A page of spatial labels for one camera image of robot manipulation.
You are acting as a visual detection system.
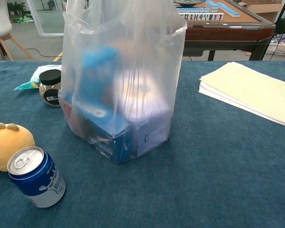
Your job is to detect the white plastic basket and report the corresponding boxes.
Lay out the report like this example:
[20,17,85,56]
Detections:
[265,33,285,58]

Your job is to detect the black floor cable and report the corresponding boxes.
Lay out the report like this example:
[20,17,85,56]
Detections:
[25,47,62,58]

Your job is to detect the short blue mahjong tile stack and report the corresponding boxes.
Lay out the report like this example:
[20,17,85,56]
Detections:
[205,0,220,13]

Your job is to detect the long blue mahjong tile stack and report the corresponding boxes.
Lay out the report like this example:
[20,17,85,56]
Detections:
[216,2,241,18]

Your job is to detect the white chair with wooden legs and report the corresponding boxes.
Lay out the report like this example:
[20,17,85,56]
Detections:
[0,0,34,61]

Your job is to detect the white cardboard box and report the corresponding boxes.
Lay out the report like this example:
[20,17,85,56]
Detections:
[114,68,171,157]

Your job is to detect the yellow plush toy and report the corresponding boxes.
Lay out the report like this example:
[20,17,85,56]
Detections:
[0,122,36,172]

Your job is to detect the glass jar with black lid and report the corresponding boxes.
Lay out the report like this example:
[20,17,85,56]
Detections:
[38,69,62,108]

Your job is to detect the brown cardboard box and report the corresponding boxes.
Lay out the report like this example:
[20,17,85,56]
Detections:
[241,0,285,24]

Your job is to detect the teal white snack packet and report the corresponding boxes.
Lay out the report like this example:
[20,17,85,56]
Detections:
[13,64,62,91]

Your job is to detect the white framed glass door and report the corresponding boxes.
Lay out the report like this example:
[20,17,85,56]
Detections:
[26,0,67,38]

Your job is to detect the red packet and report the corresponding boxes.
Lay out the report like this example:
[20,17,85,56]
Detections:
[59,96,75,128]

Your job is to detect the row of blue-backed mahjong tiles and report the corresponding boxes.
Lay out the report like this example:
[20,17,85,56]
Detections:
[176,7,211,14]

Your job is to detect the pale yellow paper stack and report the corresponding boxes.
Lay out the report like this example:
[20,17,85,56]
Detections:
[198,61,285,130]

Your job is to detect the green potted plants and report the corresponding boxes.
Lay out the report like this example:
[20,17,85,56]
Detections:
[6,1,27,15]

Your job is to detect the clear plastic bag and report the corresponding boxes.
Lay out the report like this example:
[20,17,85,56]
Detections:
[58,0,188,166]

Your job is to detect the blue white drink can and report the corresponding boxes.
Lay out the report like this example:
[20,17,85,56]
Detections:
[7,146,67,209]

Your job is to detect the brown mahjong table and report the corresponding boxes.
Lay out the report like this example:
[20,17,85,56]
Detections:
[173,0,276,61]

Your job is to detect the row of face-up mahjong tiles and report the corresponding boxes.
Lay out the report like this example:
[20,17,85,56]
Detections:
[180,13,225,21]

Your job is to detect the blue cardboard box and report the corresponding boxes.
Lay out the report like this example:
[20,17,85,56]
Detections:
[72,46,133,165]

